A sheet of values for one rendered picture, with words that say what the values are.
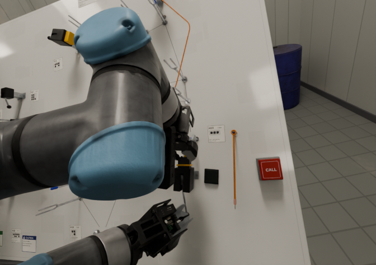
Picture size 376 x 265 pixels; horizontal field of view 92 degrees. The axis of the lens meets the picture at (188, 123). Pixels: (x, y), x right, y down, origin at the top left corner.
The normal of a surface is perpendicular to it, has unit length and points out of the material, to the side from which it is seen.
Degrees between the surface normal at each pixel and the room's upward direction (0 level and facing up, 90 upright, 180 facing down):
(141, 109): 54
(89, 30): 28
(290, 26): 90
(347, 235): 0
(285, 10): 90
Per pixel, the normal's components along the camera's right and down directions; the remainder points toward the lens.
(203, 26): -0.28, -0.10
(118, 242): 0.60, -0.72
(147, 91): 0.69, -0.47
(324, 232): -0.25, -0.84
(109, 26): -0.23, -0.50
